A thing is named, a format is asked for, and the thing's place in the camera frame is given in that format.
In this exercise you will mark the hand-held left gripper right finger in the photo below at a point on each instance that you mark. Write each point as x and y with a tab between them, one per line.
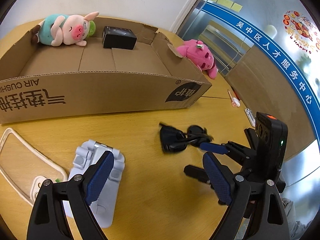
217	180

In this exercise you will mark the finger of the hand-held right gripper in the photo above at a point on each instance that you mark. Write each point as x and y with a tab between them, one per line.
215	148
196	171

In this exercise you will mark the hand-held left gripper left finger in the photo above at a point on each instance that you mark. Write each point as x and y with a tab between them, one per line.
100	177

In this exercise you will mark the white folding phone stand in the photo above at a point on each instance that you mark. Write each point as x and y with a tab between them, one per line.
105	205

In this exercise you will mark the black sunglasses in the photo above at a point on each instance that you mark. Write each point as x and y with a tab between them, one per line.
172	137

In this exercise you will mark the large printed cardboard box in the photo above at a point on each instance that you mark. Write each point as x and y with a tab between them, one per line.
100	90

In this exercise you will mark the wooden desktop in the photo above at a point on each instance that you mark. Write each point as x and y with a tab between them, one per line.
150	180

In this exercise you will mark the small white plastic gadget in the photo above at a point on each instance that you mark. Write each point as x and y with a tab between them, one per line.
249	115

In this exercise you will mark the clear beige phone case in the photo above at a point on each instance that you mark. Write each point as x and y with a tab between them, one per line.
22	155

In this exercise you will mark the blue printed window band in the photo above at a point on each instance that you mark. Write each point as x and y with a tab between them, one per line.
275	55

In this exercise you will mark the pink bear plush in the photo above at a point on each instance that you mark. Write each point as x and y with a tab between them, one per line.
200	55

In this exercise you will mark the round festive window sticker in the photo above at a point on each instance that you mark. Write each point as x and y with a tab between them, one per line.
302	30

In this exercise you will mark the black rectangular box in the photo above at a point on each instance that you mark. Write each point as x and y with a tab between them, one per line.
120	37

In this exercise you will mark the teal and pink pig plush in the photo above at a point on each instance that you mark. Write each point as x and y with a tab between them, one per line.
62	30

